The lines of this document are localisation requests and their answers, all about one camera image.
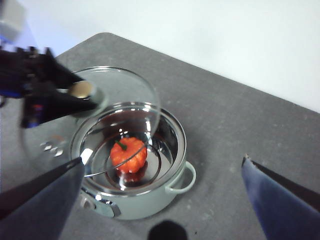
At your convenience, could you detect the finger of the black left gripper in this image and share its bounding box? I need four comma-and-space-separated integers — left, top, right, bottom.
20, 83, 98, 129
40, 47, 85, 89

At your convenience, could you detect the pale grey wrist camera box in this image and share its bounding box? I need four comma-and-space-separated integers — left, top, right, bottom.
0, 0, 27, 42

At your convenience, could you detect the orange toy pumpkin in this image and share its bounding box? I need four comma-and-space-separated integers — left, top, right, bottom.
109, 136, 149, 174

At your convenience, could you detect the glass lid with green knob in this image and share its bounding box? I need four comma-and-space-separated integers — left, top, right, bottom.
21, 65, 161, 179

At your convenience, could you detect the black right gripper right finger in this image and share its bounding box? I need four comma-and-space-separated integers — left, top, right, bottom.
240, 153, 320, 240

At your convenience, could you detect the pale green electric pot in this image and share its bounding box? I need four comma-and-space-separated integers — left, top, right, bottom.
69, 101, 197, 221

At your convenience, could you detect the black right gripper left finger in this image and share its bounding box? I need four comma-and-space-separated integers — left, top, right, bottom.
0, 156, 86, 240

